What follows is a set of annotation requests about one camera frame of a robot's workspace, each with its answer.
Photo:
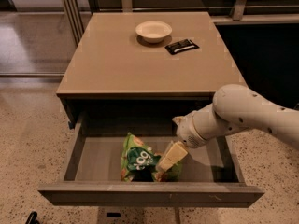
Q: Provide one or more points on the black snack packet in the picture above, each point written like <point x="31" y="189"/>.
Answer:
<point x="181" y="46"/>

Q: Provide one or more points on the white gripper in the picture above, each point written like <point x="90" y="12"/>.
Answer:
<point x="187" y="131"/>

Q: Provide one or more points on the grey drawer cabinet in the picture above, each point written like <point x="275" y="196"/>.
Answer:
<point x="112" y="61"/>

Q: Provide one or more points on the open grey top drawer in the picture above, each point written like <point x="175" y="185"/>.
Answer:
<point x="210" y="176"/>

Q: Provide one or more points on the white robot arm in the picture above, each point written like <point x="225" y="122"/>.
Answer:
<point x="234" y="108"/>

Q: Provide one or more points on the metal window frame post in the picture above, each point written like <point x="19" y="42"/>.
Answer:
<point x="72" y="12"/>

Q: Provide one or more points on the black object on floor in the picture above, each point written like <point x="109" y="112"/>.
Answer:
<point x="32" y="218"/>

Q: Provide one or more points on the green rice chip bag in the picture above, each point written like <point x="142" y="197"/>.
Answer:
<point x="138" y="163"/>

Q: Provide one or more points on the white bowl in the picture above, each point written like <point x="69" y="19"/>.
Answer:
<point x="153" y="31"/>

